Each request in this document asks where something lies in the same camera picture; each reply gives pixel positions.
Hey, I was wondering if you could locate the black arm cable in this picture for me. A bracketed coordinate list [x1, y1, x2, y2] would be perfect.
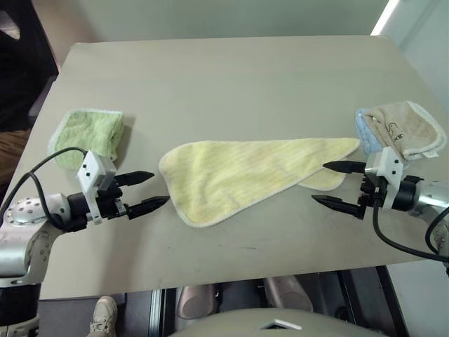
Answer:
[0, 146, 88, 232]
[371, 199, 449, 278]

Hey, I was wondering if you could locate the folded beige towel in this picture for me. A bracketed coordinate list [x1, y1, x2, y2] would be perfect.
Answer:
[363, 100, 448, 162]

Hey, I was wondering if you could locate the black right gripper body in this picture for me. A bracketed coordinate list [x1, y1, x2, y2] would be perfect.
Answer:
[356, 173, 385, 220]

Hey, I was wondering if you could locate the black office chair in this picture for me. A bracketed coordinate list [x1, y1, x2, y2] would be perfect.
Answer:
[0, 0, 60, 131]

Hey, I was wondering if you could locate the folded green towel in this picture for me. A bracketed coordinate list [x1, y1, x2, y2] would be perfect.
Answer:
[47, 108, 126, 171]

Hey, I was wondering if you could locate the black table leg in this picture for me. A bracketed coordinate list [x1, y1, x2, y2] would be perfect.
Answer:
[336, 265, 411, 337]
[149, 287, 176, 337]

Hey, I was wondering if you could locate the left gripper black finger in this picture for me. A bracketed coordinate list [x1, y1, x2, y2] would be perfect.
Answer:
[127, 196, 170, 220]
[113, 171, 156, 187]

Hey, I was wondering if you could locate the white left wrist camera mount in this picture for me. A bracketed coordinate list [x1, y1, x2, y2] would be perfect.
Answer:
[76, 150, 118, 225]

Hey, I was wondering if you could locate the grey robot torso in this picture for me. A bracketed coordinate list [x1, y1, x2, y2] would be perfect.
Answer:
[177, 308, 383, 337]

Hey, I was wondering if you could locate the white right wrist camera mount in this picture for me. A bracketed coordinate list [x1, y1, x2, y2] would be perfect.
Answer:
[364, 147, 410, 210]

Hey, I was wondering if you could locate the folded light blue towel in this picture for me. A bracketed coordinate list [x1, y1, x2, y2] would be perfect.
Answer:
[354, 107, 383, 155]

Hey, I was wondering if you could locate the white sneaker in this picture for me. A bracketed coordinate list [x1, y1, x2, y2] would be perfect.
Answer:
[87, 295, 119, 337]

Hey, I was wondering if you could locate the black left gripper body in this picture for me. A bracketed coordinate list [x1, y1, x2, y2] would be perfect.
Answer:
[96, 174, 130, 221]

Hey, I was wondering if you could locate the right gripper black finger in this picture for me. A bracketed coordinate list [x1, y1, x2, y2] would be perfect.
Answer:
[322, 159, 367, 175]
[311, 194, 366, 220]

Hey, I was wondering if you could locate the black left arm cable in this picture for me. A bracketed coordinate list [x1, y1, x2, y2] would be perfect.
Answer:
[0, 146, 88, 232]

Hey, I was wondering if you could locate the pale yellow towel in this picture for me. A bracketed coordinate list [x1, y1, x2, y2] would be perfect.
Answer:
[158, 137, 361, 229]

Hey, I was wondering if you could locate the grey rounded shape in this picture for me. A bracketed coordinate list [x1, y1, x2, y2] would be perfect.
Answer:
[262, 275, 315, 313]
[175, 284, 220, 320]

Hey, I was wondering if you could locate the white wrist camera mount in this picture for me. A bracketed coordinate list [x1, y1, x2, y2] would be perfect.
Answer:
[364, 147, 410, 210]
[76, 150, 118, 225]

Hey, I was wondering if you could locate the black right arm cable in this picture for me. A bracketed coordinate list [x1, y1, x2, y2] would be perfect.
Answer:
[371, 199, 449, 278]

